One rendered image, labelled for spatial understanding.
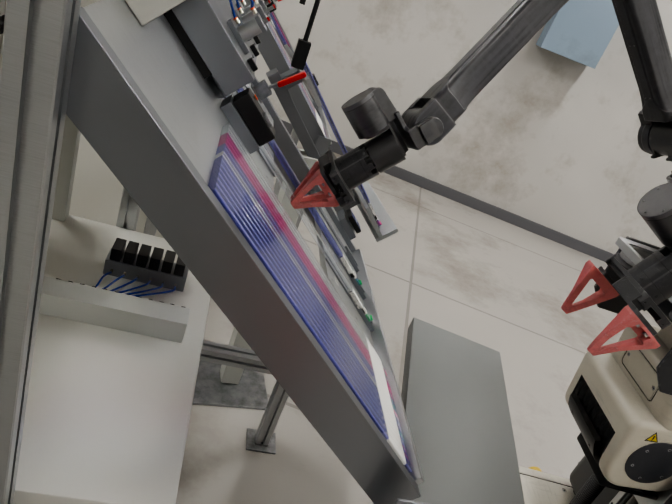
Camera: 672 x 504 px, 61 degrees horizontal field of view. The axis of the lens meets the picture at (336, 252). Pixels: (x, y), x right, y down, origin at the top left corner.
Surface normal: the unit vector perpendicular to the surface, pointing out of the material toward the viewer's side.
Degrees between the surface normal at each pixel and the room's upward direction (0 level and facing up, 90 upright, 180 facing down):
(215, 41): 90
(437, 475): 0
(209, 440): 0
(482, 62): 73
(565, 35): 90
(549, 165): 90
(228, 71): 90
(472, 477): 0
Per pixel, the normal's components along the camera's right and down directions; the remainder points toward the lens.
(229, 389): 0.33, -0.83
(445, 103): 0.24, 0.25
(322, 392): 0.10, 0.50
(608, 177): -0.17, 0.41
